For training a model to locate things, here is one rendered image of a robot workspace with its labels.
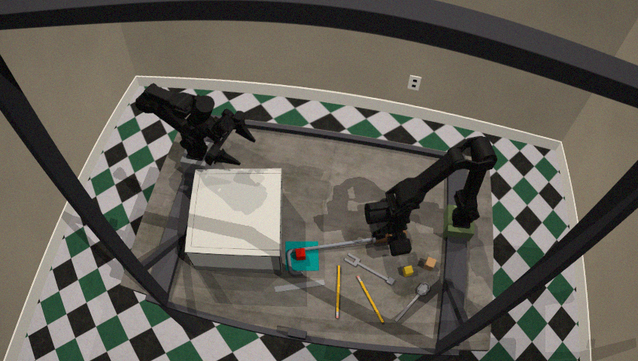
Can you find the grey spoon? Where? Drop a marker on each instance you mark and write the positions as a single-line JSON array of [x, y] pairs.
[[422, 290]]

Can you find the white rectangular box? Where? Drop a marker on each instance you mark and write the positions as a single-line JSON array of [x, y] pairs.
[[234, 220]]

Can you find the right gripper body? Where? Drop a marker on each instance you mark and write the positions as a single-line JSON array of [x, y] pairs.
[[403, 245]]

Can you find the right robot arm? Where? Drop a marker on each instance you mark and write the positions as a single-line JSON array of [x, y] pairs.
[[411, 191]]

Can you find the grey combination wrench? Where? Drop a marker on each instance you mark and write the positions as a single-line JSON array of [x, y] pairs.
[[356, 262]]

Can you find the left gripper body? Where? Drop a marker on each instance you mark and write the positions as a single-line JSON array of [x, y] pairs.
[[215, 150]]

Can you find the tan cube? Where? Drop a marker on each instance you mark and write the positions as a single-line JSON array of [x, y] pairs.
[[429, 264]]

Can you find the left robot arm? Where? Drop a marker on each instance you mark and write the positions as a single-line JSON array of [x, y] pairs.
[[153, 99]]

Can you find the grey flat bar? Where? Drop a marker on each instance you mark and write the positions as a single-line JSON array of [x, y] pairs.
[[299, 285]]

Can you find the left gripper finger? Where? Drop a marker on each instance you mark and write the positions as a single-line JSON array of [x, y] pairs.
[[226, 158], [243, 131]]

